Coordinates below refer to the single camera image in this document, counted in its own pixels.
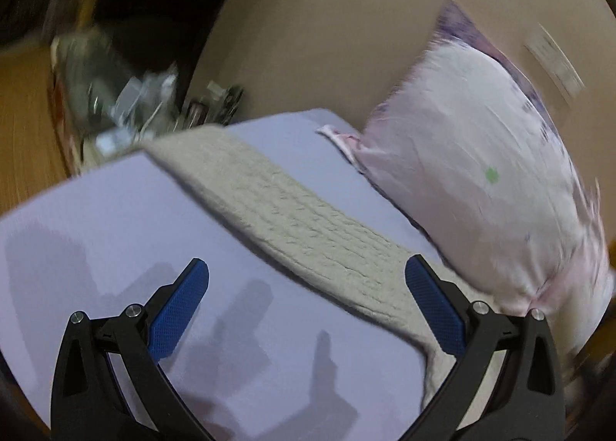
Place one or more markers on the black left gripper left finger with blue pad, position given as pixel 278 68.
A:
pixel 87 402

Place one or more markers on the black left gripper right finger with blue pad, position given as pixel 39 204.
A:
pixel 526 401

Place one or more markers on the beige cable-knit sweater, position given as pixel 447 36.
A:
pixel 288 191

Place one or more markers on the pink floral pillow left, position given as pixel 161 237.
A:
pixel 466 149

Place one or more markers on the cluttered bedside items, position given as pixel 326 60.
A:
pixel 102 110

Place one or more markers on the white wall socket plate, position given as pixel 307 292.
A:
pixel 555 63

